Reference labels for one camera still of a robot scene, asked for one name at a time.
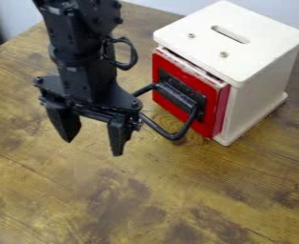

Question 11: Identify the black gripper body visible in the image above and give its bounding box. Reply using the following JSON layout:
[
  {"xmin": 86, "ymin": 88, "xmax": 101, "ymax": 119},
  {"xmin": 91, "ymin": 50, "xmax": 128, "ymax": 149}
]
[{"xmin": 34, "ymin": 61, "xmax": 142, "ymax": 128}]

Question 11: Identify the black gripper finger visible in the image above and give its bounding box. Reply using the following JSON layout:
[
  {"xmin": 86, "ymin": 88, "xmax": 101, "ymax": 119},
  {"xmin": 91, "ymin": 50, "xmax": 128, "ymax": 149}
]
[
  {"xmin": 107, "ymin": 117, "xmax": 133, "ymax": 156},
  {"xmin": 46, "ymin": 108, "xmax": 81, "ymax": 143}
]

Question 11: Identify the black drawer handle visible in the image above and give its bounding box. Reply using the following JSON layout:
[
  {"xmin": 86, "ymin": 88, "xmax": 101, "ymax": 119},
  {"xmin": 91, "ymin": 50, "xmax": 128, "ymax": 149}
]
[{"xmin": 133, "ymin": 69, "xmax": 206, "ymax": 141}]

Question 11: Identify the red drawer front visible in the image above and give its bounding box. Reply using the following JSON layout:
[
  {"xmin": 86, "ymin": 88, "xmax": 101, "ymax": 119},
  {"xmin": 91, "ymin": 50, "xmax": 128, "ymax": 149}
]
[{"xmin": 152, "ymin": 48, "xmax": 230, "ymax": 138}]

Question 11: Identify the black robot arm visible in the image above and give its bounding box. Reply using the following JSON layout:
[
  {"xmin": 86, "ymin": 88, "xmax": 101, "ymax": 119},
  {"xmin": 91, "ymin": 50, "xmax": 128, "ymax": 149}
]
[{"xmin": 31, "ymin": 0, "xmax": 142, "ymax": 156}]

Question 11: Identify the white wooden box cabinet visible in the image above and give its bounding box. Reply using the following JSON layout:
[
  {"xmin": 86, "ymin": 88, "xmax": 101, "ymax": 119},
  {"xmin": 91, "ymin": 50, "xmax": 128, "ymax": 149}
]
[{"xmin": 153, "ymin": 1, "xmax": 299, "ymax": 146}]

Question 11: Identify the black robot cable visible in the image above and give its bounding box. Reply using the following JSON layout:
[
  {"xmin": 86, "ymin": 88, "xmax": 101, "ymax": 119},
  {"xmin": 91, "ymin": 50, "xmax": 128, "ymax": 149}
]
[{"xmin": 102, "ymin": 36, "xmax": 140, "ymax": 71}]

